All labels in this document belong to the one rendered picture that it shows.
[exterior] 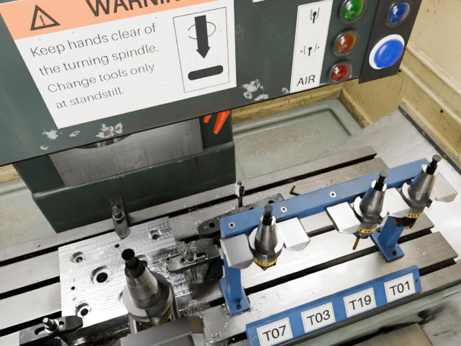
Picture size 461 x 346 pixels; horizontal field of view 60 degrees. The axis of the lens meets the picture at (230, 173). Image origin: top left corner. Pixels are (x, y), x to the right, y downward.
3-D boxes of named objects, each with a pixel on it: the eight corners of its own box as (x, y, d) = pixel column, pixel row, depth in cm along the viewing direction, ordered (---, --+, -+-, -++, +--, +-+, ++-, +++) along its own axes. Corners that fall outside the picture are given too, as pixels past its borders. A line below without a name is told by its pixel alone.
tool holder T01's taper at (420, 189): (419, 180, 82) (431, 158, 77) (435, 195, 79) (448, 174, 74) (402, 187, 81) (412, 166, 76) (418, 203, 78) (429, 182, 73)
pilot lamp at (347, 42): (356, 53, 37) (361, 31, 35) (334, 58, 36) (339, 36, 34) (352, 49, 37) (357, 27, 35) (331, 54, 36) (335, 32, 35)
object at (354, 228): (365, 230, 77) (365, 228, 76) (340, 238, 76) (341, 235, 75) (346, 202, 81) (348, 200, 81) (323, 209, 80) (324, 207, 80)
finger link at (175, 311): (168, 292, 59) (178, 331, 56) (164, 283, 57) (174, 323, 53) (178, 289, 60) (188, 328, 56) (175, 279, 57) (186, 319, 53)
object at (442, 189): (461, 198, 81) (462, 196, 80) (438, 206, 80) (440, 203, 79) (438, 174, 85) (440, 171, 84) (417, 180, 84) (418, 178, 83)
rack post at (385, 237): (404, 256, 107) (446, 187, 84) (387, 261, 106) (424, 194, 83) (383, 226, 113) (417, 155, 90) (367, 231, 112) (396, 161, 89)
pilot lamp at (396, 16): (407, 23, 36) (415, -1, 34) (386, 28, 36) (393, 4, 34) (403, 20, 36) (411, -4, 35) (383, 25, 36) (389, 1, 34)
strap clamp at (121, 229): (137, 253, 110) (124, 223, 99) (125, 257, 109) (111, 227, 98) (129, 215, 118) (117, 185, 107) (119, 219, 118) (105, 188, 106)
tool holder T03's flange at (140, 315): (164, 272, 57) (161, 264, 55) (178, 309, 54) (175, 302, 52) (121, 291, 56) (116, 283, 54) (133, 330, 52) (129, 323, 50)
